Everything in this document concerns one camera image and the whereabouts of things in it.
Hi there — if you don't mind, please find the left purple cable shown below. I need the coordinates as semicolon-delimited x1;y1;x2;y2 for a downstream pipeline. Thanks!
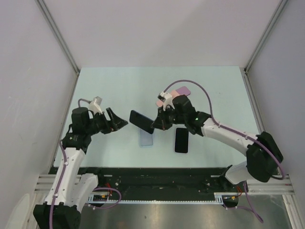
49;98;122;229

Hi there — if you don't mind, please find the purple cable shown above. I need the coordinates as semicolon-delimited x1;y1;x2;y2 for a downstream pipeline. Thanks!
49;98;122;229
164;80;286;224

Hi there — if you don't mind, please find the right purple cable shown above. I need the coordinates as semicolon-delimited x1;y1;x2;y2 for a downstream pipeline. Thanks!
164;80;286;224

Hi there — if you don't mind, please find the black smartphone blue frame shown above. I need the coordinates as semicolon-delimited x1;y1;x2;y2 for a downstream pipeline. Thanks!
129;110;154;134

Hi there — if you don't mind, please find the slotted cable duct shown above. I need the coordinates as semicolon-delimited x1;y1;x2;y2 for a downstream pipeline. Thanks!
88;192;241;206

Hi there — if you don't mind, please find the black smartphone teal frame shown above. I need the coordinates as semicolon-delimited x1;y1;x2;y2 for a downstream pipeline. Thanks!
174;127;189;154

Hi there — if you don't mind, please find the right aluminium frame post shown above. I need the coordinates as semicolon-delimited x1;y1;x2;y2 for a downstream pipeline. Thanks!
243;0;290;74

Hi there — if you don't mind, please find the light blue phone case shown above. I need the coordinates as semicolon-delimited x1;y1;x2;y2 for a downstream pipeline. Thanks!
139;129;153;147

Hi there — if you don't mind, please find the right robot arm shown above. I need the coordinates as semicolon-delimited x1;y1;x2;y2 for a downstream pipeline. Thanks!
152;92;283;191

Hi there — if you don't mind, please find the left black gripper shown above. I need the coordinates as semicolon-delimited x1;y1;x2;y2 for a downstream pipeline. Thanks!
85;107;127;135

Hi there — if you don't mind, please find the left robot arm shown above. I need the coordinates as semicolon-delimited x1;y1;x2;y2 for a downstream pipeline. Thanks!
33;107;128;229

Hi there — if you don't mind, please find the lavender phone case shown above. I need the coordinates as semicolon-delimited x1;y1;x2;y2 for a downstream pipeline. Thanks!
173;127;190;155

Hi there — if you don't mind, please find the aluminium frame post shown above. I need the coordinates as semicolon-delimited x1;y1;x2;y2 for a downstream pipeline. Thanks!
243;0;290;74
35;0;80;76

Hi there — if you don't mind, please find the left aluminium frame post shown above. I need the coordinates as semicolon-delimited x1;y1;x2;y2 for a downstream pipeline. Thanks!
35;0;80;76

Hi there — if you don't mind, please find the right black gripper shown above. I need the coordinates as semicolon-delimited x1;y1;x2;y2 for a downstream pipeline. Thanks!
151;105;186;131

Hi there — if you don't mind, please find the purple phone case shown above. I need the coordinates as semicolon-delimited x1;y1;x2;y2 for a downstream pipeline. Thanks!
176;86;191;96

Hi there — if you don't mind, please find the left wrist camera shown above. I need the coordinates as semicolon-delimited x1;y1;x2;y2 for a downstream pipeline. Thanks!
88;96;103;115

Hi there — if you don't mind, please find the pink phone case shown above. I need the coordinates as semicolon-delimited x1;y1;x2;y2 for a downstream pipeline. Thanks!
156;90;179;107

